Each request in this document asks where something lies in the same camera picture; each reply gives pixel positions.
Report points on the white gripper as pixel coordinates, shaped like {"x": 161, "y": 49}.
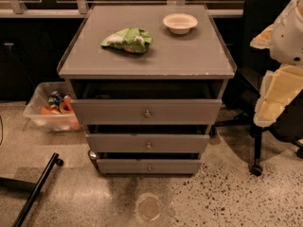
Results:
{"x": 288, "y": 38}

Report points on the grey drawer cabinet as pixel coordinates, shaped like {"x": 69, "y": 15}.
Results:
{"x": 199, "y": 55}

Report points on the grey top drawer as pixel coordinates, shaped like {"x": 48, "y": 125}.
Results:
{"x": 152, "y": 102}

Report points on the black office chair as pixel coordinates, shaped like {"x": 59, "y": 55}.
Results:
{"x": 243, "y": 91}

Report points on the white paper bowl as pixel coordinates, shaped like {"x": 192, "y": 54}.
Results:
{"x": 180, "y": 23}

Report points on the green chip bag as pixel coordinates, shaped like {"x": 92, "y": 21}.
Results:
{"x": 134, "y": 40}

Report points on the round floor drain cover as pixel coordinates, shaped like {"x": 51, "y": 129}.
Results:
{"x": 148, "y": 207}

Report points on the orange items in bin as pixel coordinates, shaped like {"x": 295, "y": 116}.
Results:
{"x": 58, "y": 103}

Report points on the clear plastic storage bin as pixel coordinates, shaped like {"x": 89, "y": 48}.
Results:
{"x": 50, "y": 122}

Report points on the black metal stand leg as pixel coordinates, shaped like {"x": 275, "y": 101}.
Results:
{"x": 33, "y": 189}

